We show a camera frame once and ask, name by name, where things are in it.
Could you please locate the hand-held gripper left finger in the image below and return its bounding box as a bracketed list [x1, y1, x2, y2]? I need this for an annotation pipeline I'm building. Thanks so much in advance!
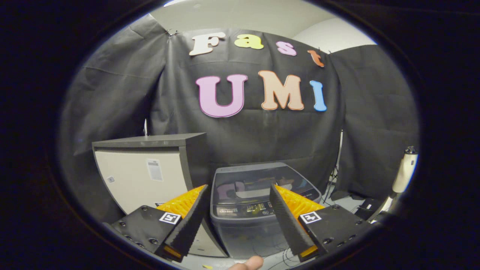
[104, 184, 210, 263]

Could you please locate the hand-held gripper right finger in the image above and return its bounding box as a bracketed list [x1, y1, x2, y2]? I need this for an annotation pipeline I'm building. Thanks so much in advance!
[270, 184, 372, 263]

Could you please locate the grey washing machine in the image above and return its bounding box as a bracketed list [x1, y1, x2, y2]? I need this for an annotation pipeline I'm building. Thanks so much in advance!
[209, 162, 323, 260]

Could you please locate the black floor box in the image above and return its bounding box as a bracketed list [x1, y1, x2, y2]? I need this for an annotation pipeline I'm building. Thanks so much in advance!
[354, 198, 384, 221]

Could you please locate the thin black floor cable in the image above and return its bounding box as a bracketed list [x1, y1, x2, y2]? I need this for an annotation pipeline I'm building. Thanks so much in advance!
[262, 246, 302, 267]

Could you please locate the black cable bundle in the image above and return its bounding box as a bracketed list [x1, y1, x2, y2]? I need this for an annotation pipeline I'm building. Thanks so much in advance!
[322, 165, 340, 205]

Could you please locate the beige cabinet with dark frame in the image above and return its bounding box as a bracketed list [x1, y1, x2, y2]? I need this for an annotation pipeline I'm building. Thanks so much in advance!
[92, 132, 229, 258]

